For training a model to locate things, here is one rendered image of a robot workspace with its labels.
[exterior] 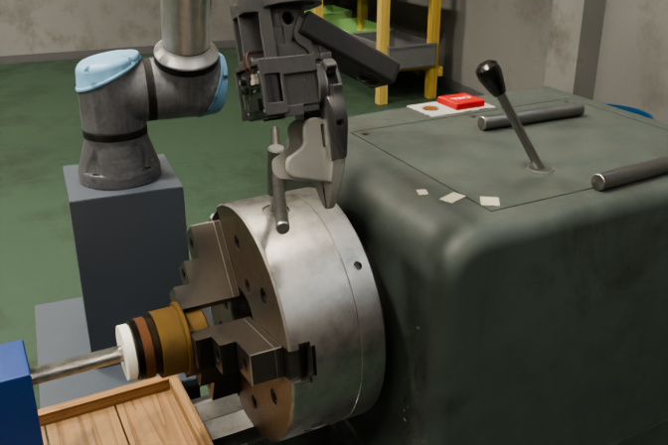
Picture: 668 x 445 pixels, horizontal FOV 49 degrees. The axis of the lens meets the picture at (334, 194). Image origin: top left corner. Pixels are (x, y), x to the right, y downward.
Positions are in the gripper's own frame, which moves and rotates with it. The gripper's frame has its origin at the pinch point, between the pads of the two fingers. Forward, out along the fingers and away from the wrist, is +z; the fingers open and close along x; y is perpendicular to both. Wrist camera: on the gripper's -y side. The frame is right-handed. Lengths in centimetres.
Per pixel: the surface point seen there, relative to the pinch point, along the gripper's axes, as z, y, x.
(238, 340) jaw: 16.3, 7.7, -15.8
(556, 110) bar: -4, -54, -26
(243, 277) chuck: 10.3, 4.1, -21.8
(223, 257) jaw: 7.9, 4.9, -26.2
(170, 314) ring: 12.9, 13.5, -23.0
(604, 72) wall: -16, -335, -284
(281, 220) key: 0.8, 8.1, 5.7
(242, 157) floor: 3, -123, -393
